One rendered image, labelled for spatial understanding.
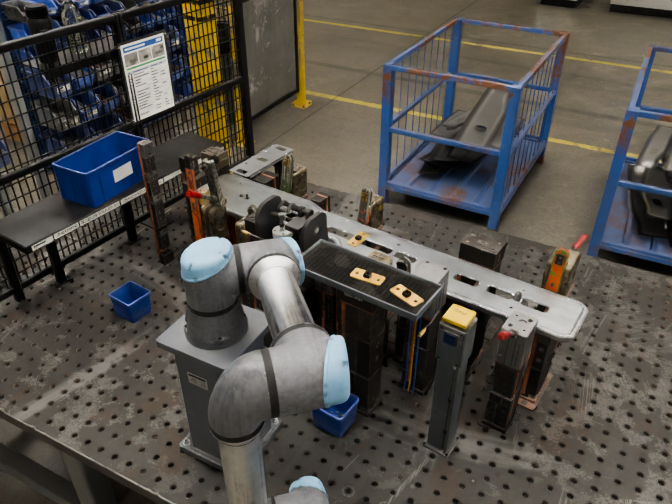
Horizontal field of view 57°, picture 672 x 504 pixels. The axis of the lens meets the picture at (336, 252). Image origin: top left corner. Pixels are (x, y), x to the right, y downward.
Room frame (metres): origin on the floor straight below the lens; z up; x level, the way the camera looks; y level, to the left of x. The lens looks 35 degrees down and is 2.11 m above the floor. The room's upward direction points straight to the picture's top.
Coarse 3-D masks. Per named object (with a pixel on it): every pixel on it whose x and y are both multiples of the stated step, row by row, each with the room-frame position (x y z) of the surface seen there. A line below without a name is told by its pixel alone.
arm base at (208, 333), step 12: (192, 312) 1.08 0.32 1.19; (204, 312) 1.07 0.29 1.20; (216, 312) 1.07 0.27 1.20; (228, 312) 1.09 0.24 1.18; (240, 312) 1.12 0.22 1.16; (192, 324) 1.08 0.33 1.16; (204, 324) 1.07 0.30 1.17; (216, 324) 1.07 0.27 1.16; (228, 324) 1.08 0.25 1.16; (240, 324) 1.10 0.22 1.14; (192, 336) 1.07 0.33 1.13; (204, 336) 1.06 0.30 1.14; (216, 336) 1.07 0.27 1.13; (228, 336) 1.07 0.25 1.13; (240, 336) 1.09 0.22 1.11; (204, 348) 1.05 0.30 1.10; (216, 348) 1.05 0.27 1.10
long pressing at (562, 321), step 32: (224, 192) 1.97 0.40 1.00; (256, 192) 1.97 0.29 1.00; (352, 224) 1.75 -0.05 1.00; (416, 256) 1.57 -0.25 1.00; (448, 256) 1.57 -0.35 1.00; (448, 288) 1.41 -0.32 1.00; (480, 288) 1.41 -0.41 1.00; (512, 288) 1.41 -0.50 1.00; (544, 320) 1.27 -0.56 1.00; (576, 320) 1.27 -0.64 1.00
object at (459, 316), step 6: (456, 306) 1.14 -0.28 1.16; (450, 312) 1.11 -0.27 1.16; (456, 312) 1.11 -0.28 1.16; (462, 312) 1.11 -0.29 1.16; (468, 312) 1.11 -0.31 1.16; (474, 312) 1.11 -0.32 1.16; (444, 318) 1.10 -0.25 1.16; (450, 318) 1.09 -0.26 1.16; (456, 318) 1.09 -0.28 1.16; (462, 318) 1.09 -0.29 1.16; (468, 318) 1.09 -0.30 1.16; (456, 324) 1.08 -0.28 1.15; (462, 324) 1.07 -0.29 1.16; (468, 324) 1.08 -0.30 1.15
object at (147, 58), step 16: (160, 32) 2.39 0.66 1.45; (128, 48) 2.26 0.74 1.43; (144, 48) 2.32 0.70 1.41; (160, 48) 2.38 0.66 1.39; (128, 64) 2.25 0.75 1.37; (144, 64) 2.31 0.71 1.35; (160, 64) 2.37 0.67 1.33; (128, 80) 2.24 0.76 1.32; (144, 80) 2.30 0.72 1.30; (160, 80) 2.36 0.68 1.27; (128, 96) 2.22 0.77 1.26; (144, 96) 2.28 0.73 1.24; (160, 96) 2.35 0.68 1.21; (144, 112) 2.27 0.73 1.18; (160, 112) 2.34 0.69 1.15
